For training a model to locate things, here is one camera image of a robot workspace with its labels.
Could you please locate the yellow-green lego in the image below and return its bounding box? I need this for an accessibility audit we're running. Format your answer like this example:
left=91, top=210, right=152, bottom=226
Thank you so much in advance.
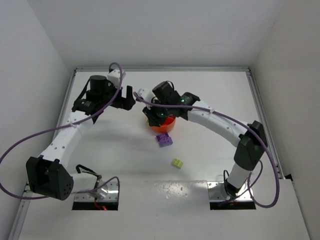
left=171, top=158, right=184, bottom=169

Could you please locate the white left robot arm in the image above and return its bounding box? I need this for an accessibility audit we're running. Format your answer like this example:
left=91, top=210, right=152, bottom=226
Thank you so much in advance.
left=26, top=69, right=136, bottom=201

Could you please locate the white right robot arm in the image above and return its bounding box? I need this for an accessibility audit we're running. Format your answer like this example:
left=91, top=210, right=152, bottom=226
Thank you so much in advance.
left=135, top=81, right=267, bottom=200

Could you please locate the orange round divided container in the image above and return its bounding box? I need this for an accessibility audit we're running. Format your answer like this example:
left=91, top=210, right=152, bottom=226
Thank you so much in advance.
left=150, top=116, right=176, bottom=134

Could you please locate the purple lego block stack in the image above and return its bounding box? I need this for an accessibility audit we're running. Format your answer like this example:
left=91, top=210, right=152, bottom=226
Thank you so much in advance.
left=156, top=132, right=173, bottom=148

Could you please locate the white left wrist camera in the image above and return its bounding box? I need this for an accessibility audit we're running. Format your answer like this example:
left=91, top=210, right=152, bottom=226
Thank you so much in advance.
left=106, top=69, right=126, bottom=88

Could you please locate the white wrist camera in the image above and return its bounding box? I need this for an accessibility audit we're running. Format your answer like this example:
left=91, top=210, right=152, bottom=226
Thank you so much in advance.
left=137, top=88, right=155, bottom=103
left=106, top=69, right=126, bottom=88

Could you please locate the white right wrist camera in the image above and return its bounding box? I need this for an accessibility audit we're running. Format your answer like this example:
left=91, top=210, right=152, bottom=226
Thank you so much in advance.
left=137, top=88, right=155, bottom=103

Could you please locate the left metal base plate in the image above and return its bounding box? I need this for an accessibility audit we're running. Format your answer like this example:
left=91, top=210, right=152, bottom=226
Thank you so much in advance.
left=73, top=181, right=119, bottom=203

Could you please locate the metal base plate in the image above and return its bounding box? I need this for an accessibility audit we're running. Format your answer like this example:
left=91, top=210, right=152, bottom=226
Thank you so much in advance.
left=73, top=181, right=119, bottom=203
left=207, top=181, right=253, bottom=203

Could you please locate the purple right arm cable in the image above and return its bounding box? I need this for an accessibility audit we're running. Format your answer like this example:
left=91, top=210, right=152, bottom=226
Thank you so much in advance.
left=133, top=91, right=280, bottom=208

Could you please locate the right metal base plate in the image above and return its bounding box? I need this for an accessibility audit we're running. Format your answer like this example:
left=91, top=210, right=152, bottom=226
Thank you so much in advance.
left=207, top=181, right=253, bottom=203

